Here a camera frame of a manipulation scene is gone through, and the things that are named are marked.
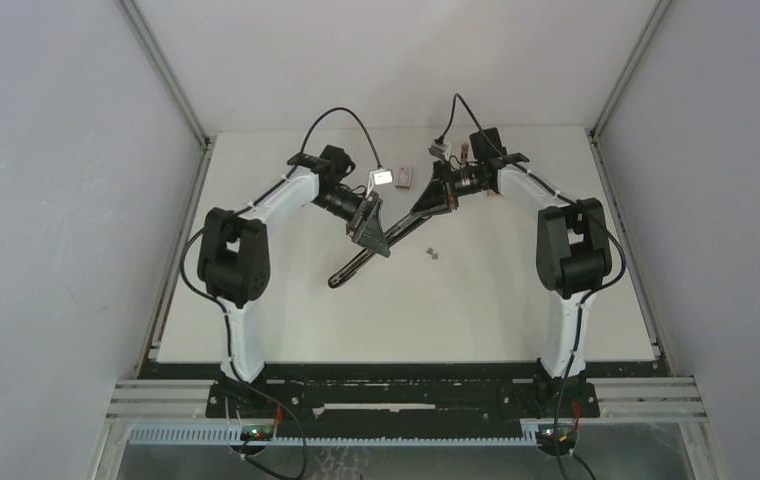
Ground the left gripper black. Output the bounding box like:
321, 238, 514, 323
311, 187, 390, 259

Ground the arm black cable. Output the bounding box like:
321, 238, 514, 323
436, 92, 628, 458
179, 107, 385, 386

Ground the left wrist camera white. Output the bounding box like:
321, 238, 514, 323
366, 169, 394, 196

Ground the staple box red white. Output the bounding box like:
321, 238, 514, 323
395, 166, 414, 190

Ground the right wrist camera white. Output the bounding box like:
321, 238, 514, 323
428, 139, 451, 159

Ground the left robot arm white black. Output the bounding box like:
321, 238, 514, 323
197, 145, 391, 417

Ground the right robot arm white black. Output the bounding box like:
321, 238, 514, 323
410, 127, 612, 416

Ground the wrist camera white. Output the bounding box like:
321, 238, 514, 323
428, 139, 451, 159
366, 169, 394, 196

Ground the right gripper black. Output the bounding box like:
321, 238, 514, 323
412, 160, 490, 218

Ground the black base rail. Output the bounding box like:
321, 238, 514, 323
205, 362, 601, 440

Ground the white cable duct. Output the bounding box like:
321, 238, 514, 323
128, 425, 540, 447

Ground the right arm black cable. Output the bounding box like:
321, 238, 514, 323
436, 92, 628, 458

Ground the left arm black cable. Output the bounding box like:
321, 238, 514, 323
179, 107, 385, 386

